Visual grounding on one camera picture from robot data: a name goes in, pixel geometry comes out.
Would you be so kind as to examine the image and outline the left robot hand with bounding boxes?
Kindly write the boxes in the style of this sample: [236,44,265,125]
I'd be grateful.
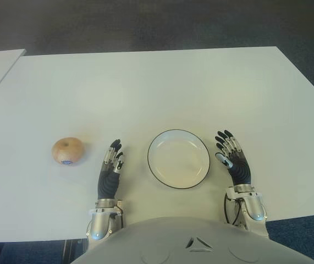
[97,139,126,200]

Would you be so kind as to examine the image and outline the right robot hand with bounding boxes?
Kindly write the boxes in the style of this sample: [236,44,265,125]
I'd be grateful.
[213,129,253,186]

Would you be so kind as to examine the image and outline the white plate with black rim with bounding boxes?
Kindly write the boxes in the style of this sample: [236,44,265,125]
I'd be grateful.
[147,129,211,190]

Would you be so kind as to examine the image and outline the grey robot torso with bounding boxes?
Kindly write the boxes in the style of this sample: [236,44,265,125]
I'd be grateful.
[73,216,314,264]

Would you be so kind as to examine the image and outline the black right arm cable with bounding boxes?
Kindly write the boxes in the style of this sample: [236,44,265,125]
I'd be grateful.
[223,191,243,225]

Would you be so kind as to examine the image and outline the apple with blue sticker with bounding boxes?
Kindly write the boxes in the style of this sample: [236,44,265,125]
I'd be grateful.
[51,136,86,167]

